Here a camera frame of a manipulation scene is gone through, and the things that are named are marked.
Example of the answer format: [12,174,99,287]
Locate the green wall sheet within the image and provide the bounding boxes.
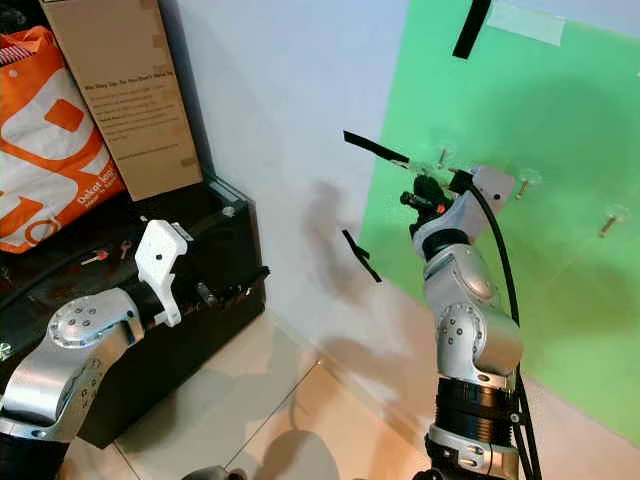
[360,0,640,446]

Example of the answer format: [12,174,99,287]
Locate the clear tape strip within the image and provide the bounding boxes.
[488,0,566,47]

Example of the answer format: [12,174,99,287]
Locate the grey robot foot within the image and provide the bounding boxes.
[180,465,249,480]

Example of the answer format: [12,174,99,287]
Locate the long black tape strip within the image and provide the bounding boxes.
[343,130,411,166]

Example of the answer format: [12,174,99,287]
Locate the black fabric item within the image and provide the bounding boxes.
[0,0,53,36]

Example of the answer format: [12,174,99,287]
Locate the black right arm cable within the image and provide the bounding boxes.
[458,172,544,480]

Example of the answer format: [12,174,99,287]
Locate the black glossy cabinet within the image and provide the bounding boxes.
[0,175,269,449]

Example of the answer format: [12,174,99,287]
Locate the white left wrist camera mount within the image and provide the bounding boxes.
[135,219,192,328]

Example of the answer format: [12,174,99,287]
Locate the wide black tape strip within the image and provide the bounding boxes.
[453,0,493,59]

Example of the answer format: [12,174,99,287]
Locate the brown cardboard box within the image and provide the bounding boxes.
[40,0,204,202]

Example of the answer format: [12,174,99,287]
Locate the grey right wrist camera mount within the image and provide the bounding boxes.
[468,165,517,213]

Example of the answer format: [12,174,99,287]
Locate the short black tape strip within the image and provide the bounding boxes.
[342,229,383,284]

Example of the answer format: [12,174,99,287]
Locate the orange and white shopping bag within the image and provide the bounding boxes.
[0,25,129,255]

